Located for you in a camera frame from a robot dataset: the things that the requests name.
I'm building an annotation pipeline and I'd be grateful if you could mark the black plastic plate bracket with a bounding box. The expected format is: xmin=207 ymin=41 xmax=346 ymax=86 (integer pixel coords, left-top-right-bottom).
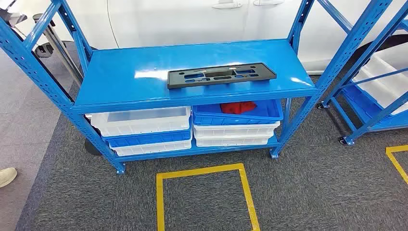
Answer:
xmin=167 ymin=62 xmax=277 ymax=90

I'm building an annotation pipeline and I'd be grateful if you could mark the blue metal shelf rack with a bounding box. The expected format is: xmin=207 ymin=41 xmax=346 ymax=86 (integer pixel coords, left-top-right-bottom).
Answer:
xmin=0 ymin=0 xmax=394 ymax=175
xmin=317 ymin=0 xmax=408 ymax=146

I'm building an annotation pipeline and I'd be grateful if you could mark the blue plastic bin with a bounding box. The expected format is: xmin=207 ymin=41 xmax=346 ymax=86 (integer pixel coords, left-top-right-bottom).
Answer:
xmin=192 ymin=99 xmax=284 ymax=126

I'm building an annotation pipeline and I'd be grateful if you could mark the red cloth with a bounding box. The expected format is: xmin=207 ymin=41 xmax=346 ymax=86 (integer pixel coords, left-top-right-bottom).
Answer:
xmin=220 ymin=101 xmax=257 ymax=115

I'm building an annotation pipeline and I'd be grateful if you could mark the yellow floor tape square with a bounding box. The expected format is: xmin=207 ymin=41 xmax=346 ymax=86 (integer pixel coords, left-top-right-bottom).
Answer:
xmin=156 ymin=163 xmax=261 ymax=231
xmin=385 ymin=145 xmax=408 ymax=186

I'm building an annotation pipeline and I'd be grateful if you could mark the large white plastic bin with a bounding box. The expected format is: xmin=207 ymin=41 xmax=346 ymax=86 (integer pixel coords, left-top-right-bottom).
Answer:
xmin=90 ymin=106 xmax=192 ymax=138

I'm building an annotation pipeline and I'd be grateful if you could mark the white car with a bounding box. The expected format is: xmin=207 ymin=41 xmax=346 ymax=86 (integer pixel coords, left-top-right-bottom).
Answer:
xmin=9 ymin=0 xmax=408 ymax=76

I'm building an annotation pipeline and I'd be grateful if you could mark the person's shoe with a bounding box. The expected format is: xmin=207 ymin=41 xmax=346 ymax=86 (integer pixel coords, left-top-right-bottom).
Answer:
xmin=0 ymin=167 xmax=18 ymax=188

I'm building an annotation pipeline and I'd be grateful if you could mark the white car door handle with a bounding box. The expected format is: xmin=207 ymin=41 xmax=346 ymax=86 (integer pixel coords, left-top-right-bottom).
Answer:
xmin=253 ymin=0 xmax=285 ymax=6
xmin=212 ymin=0 xmax=243 ymax=9

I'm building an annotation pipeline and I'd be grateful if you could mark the steel stand frame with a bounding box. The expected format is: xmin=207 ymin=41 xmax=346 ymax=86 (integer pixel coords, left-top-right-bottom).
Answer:
xmin=32 ymin=13 xmax=84 ymax=87

